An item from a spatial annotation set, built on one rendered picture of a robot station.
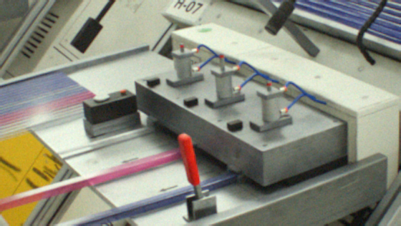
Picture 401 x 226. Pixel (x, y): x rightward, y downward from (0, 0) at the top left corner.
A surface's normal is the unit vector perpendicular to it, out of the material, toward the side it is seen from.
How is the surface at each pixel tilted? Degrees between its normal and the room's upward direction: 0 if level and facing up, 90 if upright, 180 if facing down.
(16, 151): 90
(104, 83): 48
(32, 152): 90
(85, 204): 90
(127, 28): 90
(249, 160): 138
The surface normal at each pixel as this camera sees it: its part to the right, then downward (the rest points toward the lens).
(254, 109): -0.08, -0.93
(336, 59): -0.64, -0.52
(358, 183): 0.51, 0.27
